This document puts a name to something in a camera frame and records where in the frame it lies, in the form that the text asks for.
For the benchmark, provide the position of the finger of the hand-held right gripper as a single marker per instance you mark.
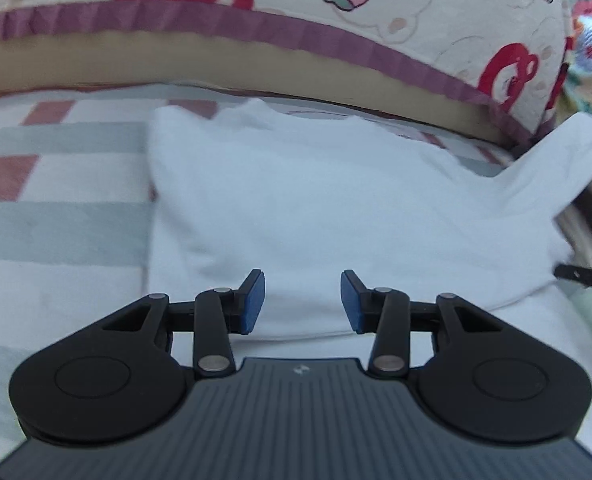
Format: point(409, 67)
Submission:
point(583, 276)

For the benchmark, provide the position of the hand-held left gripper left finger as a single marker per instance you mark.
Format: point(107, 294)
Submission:
point(256, 300)

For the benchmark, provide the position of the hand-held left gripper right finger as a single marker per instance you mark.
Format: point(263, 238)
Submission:
point(350, 302)

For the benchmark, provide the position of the white garment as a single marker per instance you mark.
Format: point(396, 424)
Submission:
point(326, 200)

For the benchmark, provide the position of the pink and grey checked sheet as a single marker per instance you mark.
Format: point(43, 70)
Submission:
point(51, 185)

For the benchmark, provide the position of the white quilt with red bears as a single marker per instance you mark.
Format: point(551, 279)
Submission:
point(425, 20)

